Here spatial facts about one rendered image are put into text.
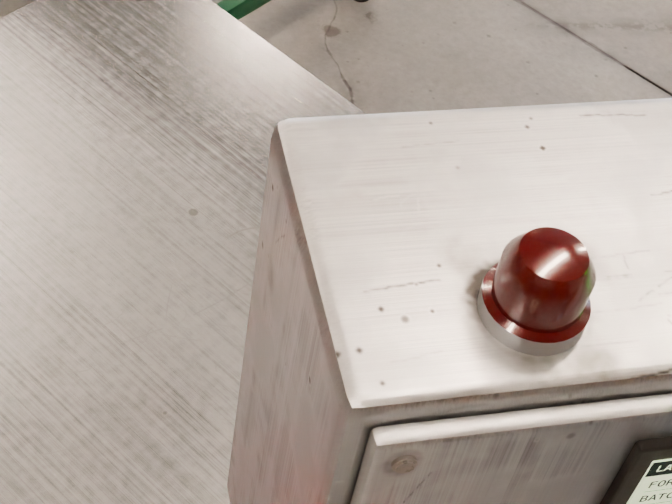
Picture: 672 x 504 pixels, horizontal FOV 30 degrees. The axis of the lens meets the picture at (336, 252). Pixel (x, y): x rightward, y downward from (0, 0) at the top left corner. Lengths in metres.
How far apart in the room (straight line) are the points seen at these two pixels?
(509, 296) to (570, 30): 2.58
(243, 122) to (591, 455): 0.98
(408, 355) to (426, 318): 0.01
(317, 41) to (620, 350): 2.39
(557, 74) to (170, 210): 1.66
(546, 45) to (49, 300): 1.86
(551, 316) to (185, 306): 0.83
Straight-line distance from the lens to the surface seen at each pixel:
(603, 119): 0.35
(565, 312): 0.28
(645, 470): 0.32
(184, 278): 1.12
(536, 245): 0.28
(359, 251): 0.30
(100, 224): 1.16
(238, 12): 2.43
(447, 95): 2.61
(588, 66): 2.78
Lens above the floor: 1.70
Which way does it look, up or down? 49 degrees down
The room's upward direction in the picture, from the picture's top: 11 degrees clockwise
